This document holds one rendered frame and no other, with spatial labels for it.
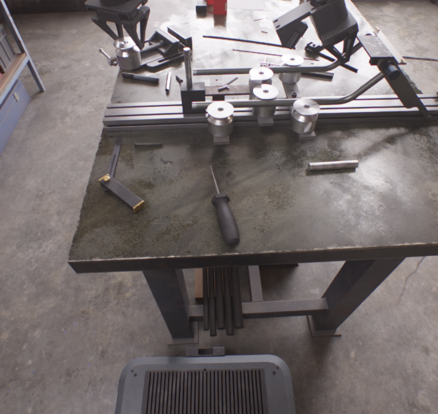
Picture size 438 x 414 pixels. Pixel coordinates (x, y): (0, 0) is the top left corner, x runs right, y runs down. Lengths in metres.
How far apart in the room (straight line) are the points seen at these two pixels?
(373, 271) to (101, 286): 1.09
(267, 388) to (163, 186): 0.71
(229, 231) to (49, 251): 1.31
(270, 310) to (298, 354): 0.26
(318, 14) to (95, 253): 0.57
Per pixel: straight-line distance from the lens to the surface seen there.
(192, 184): 0.60
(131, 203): 0.57
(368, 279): 1.00
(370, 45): 0.72
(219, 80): 0.78
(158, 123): 0.72
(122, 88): 0.88
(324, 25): 0.70
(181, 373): 1.10
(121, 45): 0.73
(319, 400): 1.39
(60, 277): 1.63
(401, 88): 0.76
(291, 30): 0.70
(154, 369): 1.11
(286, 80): 0.78
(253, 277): 1.24
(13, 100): 2.53
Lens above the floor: 1.34
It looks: 52 degrees down
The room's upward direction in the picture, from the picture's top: straight up
